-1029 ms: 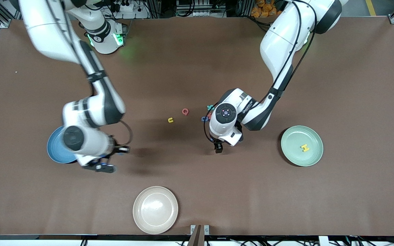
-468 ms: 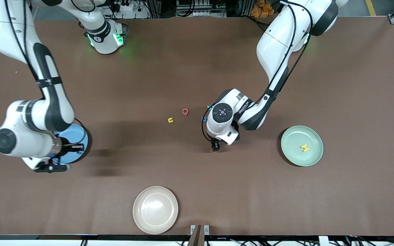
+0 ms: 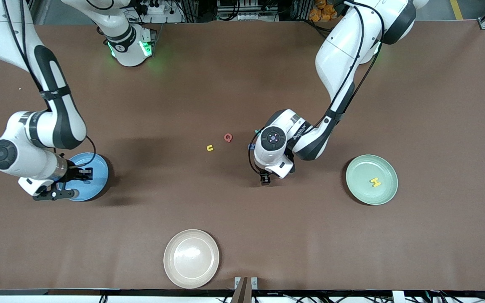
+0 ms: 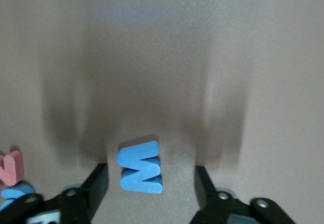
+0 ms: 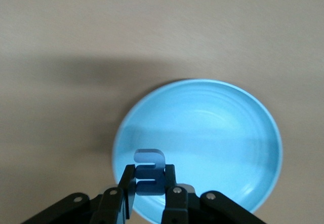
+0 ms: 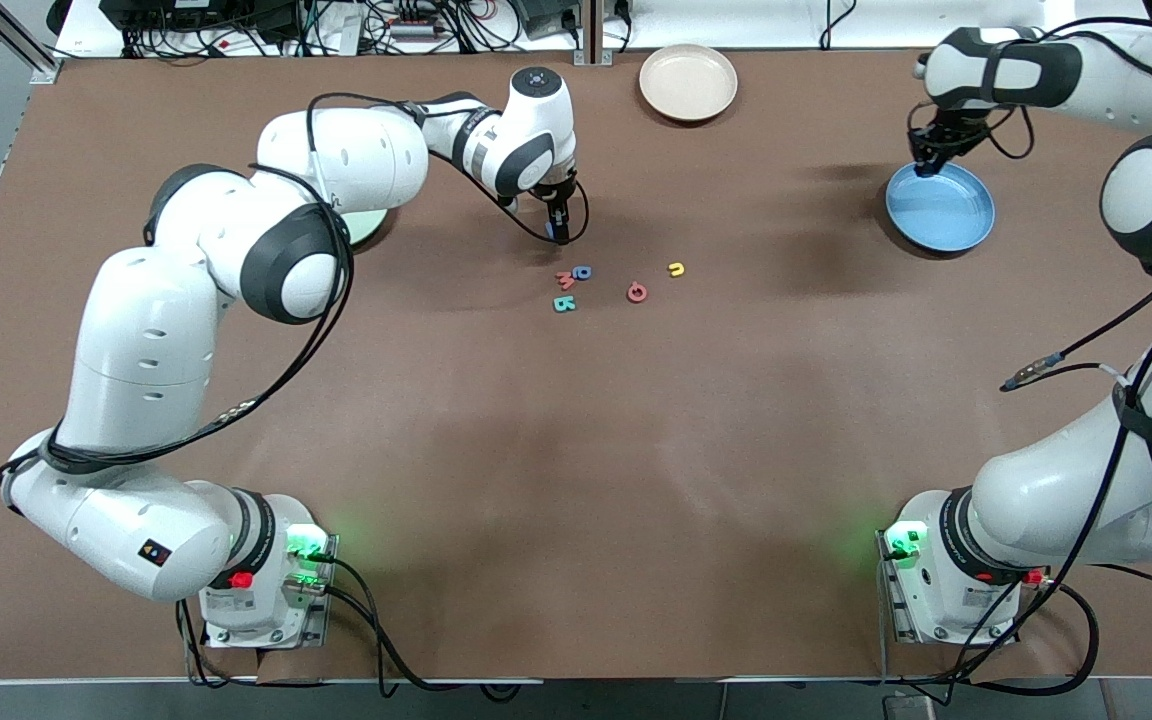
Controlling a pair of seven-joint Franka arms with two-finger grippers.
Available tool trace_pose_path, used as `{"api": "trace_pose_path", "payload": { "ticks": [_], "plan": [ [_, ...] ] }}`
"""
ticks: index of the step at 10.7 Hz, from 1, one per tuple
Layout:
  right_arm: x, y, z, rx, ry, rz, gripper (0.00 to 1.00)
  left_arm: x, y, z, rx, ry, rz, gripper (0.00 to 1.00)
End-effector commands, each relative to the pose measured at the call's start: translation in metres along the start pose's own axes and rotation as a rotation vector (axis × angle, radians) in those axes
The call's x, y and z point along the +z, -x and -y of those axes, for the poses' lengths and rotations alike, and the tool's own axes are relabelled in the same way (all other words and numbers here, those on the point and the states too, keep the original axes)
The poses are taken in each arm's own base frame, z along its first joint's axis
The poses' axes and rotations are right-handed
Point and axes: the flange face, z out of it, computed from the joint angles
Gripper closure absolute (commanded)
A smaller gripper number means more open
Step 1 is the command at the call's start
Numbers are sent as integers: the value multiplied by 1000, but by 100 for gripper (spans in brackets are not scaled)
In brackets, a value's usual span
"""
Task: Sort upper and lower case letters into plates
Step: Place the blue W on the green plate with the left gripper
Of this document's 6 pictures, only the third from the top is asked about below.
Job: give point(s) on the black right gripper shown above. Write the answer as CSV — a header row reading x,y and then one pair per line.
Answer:
x,y
75,173

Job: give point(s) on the red uppercase letter Q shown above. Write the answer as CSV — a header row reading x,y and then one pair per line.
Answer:
x,y
225,138

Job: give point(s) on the yellow uppercase letter H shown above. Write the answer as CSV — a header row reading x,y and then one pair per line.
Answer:
x,y
375,182

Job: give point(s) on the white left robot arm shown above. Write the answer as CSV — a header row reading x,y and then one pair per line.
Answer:
x,y
339,54

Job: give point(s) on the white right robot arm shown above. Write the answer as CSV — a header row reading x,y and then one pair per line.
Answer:
x,y
61,122

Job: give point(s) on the blue plate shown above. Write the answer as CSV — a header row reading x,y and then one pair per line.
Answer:
x,y
99,185

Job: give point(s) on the green plate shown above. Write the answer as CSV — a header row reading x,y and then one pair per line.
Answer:
x,y
364,193

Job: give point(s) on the beige plate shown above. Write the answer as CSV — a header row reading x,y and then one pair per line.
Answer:
x,y
191,258

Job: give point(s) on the grey metal rack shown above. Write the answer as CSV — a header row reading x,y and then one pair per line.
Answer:
x,y
246,14

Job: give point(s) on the orange bag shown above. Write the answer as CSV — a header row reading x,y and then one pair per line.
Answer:
x,y
320,12

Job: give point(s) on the white power strip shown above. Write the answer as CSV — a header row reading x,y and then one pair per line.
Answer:
x,y
155,7

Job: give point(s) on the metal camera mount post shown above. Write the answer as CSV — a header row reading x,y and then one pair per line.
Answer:
x,y
246,290

